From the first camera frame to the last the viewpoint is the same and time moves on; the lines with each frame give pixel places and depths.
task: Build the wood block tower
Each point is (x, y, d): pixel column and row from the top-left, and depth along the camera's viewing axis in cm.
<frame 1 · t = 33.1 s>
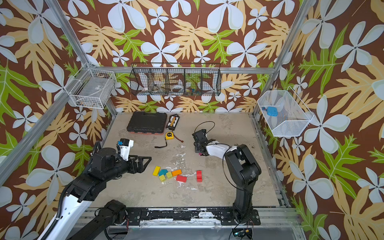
left hand: (143, 156, 69), fingers open
right hand: (200, 146, 99), fingers open
black tool case: (147, 123, 111), point 5 cm above the table
yellow tape measure: (169, 135, 106), point 2 cm above the table
blue object in basket: (272, 111, 87), point 27 cm above the table
yellow rectangular block: (156, 171, 91), on the table
teal block: (163, 172, 89), point 2 cm above the table
lime green cube front: (162, 178, 86), point 3 cm above the table
lime green cube: (169, 175, 88), point 3 cm above the table
orange block: (176, 172, 90), on the table
red flat block: (181, 178, 88), on the table
red arch block: (199, 176, 90), on the table

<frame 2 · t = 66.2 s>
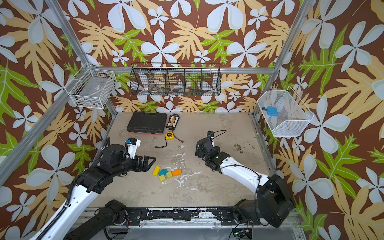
left hand: (148, 157, 71), fingers open
right hand: (202, 147, 86), fingers open
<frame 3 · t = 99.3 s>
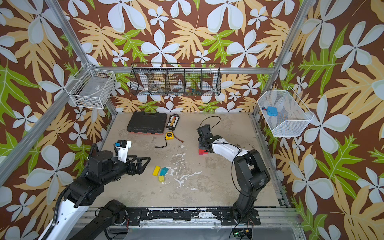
left hand: (142, 156, 68), fingers open
right hand: (203, 142, 95), fingers open
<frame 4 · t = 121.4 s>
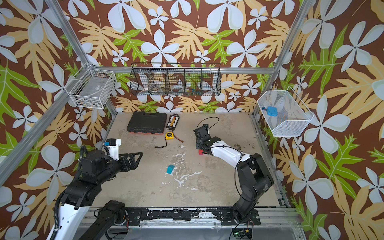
left hand: (134, 152, 68), fingers open
right hand: (201, 141, 92), fingers open
teal block: (170, 168, 91), on the table
